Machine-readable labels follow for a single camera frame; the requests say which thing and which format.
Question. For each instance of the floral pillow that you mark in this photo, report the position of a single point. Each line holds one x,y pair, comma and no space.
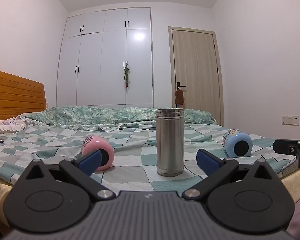
3,126

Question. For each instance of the stainless steel thermos bottle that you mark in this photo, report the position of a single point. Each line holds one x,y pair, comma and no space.
169,142

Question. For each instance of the green hanging ornament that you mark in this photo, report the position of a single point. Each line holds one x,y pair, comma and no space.
126,76

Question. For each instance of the wooden headboard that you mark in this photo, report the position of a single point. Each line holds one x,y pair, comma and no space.
15,97

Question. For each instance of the green checkered bed sheet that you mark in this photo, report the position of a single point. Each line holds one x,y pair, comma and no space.
135,150

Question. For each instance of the wooden door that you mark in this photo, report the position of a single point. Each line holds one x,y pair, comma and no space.
196,75

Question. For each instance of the green floral quilt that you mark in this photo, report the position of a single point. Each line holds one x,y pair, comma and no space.
90,116

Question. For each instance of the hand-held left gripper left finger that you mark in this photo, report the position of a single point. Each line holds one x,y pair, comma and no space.
89,162

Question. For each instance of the white wall socket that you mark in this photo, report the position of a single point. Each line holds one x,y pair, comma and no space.
290,120

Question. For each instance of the brown hanging ornament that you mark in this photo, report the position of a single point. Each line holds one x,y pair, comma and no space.
179,97

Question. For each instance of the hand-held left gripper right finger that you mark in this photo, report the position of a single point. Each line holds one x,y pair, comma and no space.
208,163

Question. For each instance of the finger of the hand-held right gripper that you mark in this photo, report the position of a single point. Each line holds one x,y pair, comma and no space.
285,147

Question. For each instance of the pink cup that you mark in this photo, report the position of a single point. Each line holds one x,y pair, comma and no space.
103,152

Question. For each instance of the white wardrobe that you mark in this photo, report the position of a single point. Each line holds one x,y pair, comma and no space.
105,62

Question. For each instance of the light blue cup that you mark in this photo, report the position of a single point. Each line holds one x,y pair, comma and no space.
237,142

